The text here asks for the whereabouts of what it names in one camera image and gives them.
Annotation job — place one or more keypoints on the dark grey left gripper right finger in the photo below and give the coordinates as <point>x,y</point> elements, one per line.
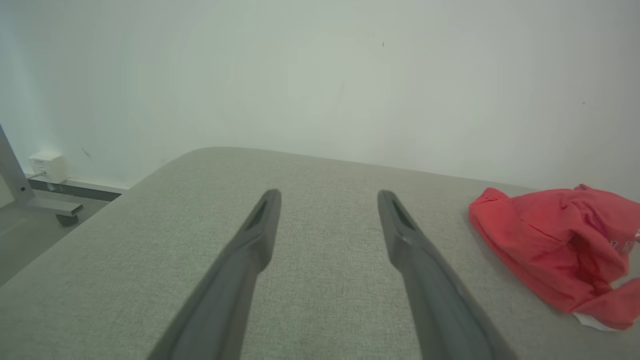
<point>440,310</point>

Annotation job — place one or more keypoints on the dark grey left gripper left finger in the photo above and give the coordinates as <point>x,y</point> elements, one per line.
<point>225,300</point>

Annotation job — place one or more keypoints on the crumpled red jersey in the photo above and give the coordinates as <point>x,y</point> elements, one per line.
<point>540,240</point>

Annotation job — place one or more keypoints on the grey fabric sofa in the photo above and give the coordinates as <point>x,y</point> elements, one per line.
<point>325,225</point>

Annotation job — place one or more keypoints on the dark baseboard strip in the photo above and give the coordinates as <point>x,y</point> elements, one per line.
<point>90,191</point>

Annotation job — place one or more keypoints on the white wall box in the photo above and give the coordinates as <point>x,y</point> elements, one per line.
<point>50,167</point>

